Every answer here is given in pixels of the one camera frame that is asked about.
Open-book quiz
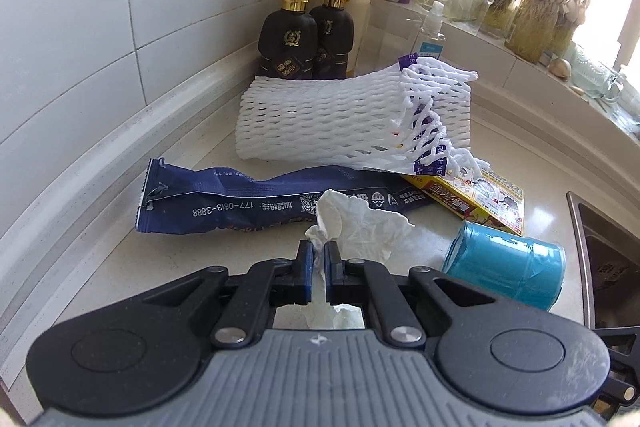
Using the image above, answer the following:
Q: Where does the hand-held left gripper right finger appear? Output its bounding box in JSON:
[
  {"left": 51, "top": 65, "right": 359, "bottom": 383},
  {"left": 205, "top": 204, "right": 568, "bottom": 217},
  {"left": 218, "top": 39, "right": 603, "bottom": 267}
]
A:
[{"left": 324, "top": 241, "right": 496, "bottom": 348}]

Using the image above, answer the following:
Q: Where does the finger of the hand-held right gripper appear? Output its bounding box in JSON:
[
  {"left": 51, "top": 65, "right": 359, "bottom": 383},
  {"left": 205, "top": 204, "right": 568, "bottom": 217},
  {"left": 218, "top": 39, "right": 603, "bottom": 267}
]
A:
[{"left": 592, "top": 326, "right": 640, "bottom": 408}]

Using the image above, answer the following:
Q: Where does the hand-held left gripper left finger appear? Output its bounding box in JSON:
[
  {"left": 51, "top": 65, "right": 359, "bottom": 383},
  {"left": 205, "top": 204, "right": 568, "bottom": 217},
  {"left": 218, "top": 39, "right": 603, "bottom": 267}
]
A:
[{"left": 142, "top": 239, "right": 317, "bottom": 349}]

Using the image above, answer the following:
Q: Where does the white tissue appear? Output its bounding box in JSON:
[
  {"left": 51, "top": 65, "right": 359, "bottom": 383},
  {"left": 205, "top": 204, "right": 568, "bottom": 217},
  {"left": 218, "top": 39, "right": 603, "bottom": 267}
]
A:
[{"left": 305, "top": 189, "right": 416, "bottom": 330}]

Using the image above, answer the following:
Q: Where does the navy snack wrapper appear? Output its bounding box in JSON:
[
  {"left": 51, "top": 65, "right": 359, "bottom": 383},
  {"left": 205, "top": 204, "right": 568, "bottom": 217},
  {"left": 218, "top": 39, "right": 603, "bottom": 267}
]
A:
[{"left": 134, "top": 158, "right": 436, "bottom": 236}]

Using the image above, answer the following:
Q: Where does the large white foam net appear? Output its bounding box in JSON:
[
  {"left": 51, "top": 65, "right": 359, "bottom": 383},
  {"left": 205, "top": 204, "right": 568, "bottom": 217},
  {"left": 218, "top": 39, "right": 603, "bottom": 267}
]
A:
[{"left": 235, "top": 56, "right": 488, "bottom": 174}]

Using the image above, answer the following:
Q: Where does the yellow printed cardboard box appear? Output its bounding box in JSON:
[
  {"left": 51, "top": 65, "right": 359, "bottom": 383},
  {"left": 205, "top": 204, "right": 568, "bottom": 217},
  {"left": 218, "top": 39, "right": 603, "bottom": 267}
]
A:
[{"left": 400, "top": 166, "right": 526, "bottom": 237}]

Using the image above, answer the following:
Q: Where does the steel sink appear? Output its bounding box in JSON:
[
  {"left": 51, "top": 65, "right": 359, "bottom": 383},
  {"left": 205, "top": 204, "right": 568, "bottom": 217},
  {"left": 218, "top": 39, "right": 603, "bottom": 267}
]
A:
[{"left": 566, "top": 191, "right": 640, "bottom": 333}]

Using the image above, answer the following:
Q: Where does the teal plastic cup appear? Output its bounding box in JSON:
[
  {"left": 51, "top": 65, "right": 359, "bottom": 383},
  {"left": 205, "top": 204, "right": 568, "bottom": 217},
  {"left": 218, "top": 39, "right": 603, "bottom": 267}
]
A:
[{"left": 442, "top": 221, "right": 567, "bottom": 312}]

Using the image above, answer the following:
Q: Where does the black bottle gold collar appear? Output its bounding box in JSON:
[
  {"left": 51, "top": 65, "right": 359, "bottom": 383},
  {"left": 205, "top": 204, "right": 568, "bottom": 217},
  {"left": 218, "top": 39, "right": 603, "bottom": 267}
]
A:
[
  {"left": 257, "top": 0, "right": 321, "bottom": 81},
  {"left": 310, "top": 0, "right": 361, "bottom": 81}
]

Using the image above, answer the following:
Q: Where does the clear spray bottle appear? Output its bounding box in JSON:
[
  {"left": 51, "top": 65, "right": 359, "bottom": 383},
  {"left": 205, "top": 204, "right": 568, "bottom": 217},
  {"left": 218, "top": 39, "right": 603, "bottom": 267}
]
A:
[{"left": 412, "top": 1, "right": 447, "bottom": 60}]

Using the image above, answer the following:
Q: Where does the clear glass dish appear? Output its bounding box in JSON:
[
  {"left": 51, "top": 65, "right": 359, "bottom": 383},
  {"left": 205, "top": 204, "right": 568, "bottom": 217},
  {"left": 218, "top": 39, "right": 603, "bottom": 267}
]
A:
[{"left": 570, "top": 47, "right": 640, "bottom": 112}]

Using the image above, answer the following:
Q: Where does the seashell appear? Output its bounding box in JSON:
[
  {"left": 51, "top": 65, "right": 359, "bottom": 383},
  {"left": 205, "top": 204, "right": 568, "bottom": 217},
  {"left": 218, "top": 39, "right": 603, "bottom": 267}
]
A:
[{"left": 547, "top": 57, "right": 572, "bottom": 80}]

